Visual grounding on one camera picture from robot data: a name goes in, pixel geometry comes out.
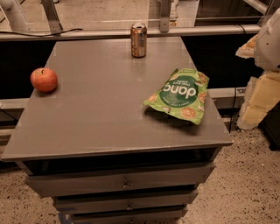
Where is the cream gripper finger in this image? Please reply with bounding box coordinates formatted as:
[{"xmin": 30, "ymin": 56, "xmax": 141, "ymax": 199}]
[
  {"xmin": 235, "ymin": 34, "xmax": 258, "ymax": 59},
  {"xmin": 237, "ymin": 71, "xmax": 280, "ymax": 130}
]

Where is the green rice chip bag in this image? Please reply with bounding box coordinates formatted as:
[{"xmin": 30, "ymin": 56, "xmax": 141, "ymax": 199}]
[{"xmin": 143, "ymin": 68, "xmax": 209, "ymax": 125}]

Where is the orange soda can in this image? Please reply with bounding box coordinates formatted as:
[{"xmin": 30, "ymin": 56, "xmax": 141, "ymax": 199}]
[{"xmin": 130, "ymin": 23, "xmax": 147, "ymax": 58}]

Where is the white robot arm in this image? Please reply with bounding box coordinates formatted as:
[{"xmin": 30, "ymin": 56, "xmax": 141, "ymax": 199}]
[{"xmin": 235, "ymin": 9, "xmax": 280, "ymax": 130}]

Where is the top drawer knob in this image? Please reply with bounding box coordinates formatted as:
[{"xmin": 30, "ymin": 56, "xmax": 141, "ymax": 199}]
[{"xmin": 122, "ymin": 181, "xmax": 130, "ymax": 190}]

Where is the drawer knob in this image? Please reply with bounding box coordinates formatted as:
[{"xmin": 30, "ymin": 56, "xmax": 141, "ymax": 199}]
[
  {"xmin": 122, "ymin": 181, "xmax": 130, "ymax": 190},
  {"xmin": 126, "ymin": 204, "xmax": 133, "ymax": 211}
]

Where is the middle drawer knob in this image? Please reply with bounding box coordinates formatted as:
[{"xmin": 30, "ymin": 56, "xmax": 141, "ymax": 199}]
[{"xmin": 126, "ymin": 204, "xmax": 133, "ymax": 211}]

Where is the grey drawer cabinet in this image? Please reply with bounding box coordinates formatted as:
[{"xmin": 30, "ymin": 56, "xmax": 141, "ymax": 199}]
[{"xmin": 3, "ymin": 37, "xmax": 231, "ymax": 224}]

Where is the red apple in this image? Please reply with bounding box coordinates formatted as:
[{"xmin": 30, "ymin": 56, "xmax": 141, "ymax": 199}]
[{"xmin": 30, "ymin": 67, "xmax": 58, "ymax": 93}]

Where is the white pipe top left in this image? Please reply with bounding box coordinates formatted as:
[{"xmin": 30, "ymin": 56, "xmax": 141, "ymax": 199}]
[{"xmin": 0, "ymin": 0, "xmax": 28, "ymax": 32}]

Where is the black cable on rail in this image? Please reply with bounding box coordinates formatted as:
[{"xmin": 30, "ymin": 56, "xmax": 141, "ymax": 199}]
[{"xmin": 0, "ymin": 27, "xmax": 84, "ymax": 38}]

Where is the grey metal rail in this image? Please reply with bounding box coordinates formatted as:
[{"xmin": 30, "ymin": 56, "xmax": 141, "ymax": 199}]
[{"xmin": 0, "ymin": 24, "xmax": 261, "ymax": 42}]

